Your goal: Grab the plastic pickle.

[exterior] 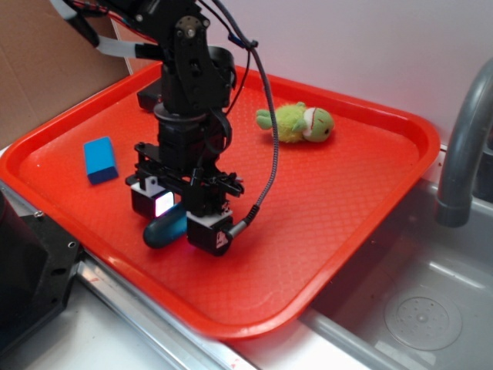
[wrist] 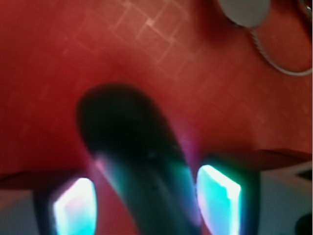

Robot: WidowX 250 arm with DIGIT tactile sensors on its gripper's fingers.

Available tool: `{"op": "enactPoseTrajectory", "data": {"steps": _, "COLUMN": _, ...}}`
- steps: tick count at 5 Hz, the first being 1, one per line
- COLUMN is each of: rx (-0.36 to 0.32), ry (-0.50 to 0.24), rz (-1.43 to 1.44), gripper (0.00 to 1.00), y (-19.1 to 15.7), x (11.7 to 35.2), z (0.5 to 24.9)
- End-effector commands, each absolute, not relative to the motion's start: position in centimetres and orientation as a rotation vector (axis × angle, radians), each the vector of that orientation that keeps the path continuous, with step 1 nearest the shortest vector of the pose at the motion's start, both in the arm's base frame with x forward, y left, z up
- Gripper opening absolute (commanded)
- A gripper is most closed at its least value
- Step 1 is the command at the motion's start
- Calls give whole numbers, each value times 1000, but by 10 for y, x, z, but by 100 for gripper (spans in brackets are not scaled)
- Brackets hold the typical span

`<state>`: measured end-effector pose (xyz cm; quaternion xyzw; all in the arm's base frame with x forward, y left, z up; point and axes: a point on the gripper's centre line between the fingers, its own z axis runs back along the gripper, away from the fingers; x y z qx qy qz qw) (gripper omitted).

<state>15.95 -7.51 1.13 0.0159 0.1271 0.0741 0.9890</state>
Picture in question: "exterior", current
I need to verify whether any grey sink faucet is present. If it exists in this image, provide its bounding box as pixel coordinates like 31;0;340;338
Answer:
434;60;492;227

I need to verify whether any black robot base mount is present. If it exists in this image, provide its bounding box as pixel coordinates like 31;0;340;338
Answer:
1;195;82;356

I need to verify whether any brown cardboard panel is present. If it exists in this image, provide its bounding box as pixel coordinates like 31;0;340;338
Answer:
1;1;150;148

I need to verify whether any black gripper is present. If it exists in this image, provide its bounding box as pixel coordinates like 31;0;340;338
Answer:
126;142;244;257

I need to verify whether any green plush turtle toy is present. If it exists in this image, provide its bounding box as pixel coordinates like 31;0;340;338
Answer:
275;102;335;143

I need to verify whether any grey plastic sink basin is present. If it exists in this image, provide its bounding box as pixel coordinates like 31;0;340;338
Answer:
301;181;492;369

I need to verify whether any braided grey cable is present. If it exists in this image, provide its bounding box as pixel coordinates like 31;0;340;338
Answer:
200;0;281;240

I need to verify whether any dark green plastic pickle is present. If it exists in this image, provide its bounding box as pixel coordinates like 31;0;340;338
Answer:
143;203;187;249

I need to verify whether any black rectangular box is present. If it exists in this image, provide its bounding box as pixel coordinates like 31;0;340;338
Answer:
137;79;163;113

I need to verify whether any red plastic tray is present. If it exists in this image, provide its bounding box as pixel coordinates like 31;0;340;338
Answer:
1;64;440;341

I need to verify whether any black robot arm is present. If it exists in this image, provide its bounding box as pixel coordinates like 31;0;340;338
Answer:
52;1;244;256

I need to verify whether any blue rectangular block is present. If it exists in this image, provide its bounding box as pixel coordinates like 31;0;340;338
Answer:
83;136;119;185

